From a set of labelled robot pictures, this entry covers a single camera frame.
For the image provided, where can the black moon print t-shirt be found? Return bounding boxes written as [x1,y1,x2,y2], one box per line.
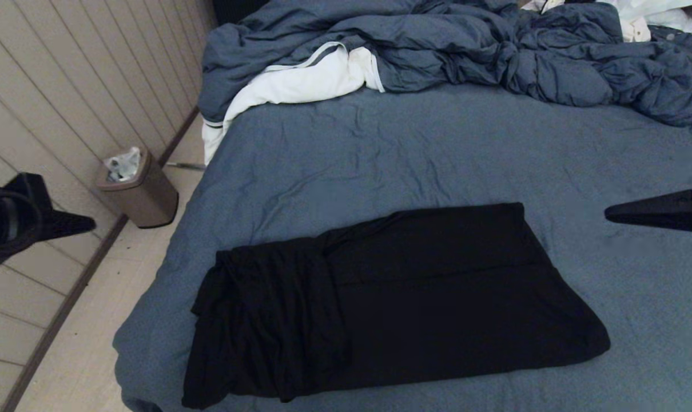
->
[181,201,611,410]

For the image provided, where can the brown trash bin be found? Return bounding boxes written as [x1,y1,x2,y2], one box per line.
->
[96,148,179,228]

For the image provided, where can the white pillow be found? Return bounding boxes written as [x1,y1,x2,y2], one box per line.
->
[606,0,692,33]

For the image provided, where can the blue bed sheet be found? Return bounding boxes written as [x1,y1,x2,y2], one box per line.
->
[113,80,692,412]

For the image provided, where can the crumpled blue duvet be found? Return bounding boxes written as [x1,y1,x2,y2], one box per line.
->
[197,0,692,128]

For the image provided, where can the white garment with grey stripe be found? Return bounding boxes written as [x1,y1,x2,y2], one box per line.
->
[201,41,385,165]

